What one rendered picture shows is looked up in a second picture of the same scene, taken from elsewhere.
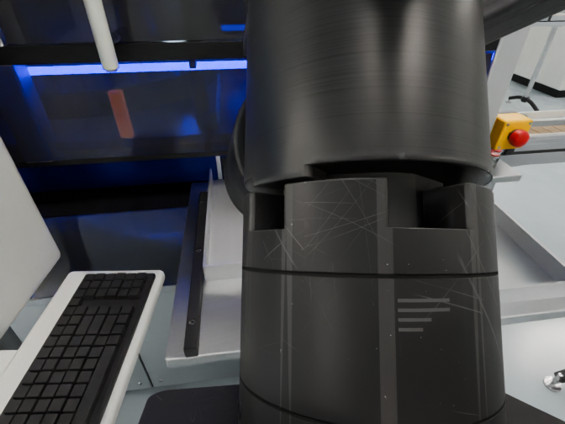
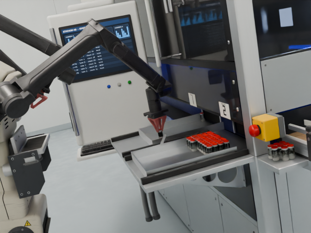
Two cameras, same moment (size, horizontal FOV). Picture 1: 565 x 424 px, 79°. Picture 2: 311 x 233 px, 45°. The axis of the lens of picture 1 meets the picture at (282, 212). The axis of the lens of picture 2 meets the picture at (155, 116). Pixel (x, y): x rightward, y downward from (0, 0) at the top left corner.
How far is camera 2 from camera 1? 1.71 m
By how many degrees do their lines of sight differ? 78
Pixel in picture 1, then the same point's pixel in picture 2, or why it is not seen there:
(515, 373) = not seen: outside the picture
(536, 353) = not seen: outside the picture
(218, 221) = (171, 127)
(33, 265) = (145, 123)
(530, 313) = (135, 174)
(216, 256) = (151, 132)
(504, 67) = (241, 81)
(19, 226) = (145, 109)
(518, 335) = not seen: outside the picture
